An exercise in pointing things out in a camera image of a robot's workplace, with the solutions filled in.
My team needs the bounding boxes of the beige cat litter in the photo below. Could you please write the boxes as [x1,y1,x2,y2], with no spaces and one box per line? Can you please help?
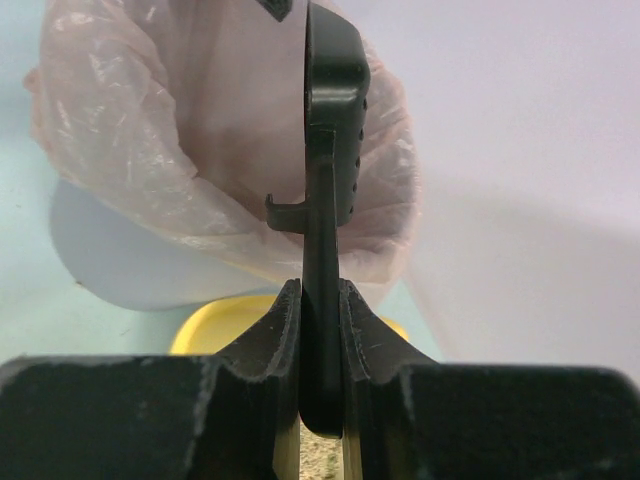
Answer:
[299,425,344,480]

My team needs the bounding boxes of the black slotted litter scoop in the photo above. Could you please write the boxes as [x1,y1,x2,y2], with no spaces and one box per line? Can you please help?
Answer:
[265,3,371,438]

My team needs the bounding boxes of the pink plastic bin liner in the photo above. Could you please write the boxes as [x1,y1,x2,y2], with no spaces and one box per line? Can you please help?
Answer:
[23,0,421,286]

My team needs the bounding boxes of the grey trash bin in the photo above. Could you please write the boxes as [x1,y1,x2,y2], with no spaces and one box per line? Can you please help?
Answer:
[49,180,282,311]

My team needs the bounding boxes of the yellow litter box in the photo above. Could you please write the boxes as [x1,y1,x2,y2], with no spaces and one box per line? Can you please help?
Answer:
[170,294,410,357]

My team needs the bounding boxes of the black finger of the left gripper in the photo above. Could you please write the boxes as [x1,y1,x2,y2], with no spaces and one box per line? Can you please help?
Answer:
[259,0,293,21]

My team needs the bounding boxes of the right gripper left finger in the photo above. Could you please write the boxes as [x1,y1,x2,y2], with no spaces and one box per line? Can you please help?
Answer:
[1,280,301,479]

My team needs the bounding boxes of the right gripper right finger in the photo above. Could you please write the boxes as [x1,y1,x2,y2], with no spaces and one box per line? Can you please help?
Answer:
[340,281,639,479]

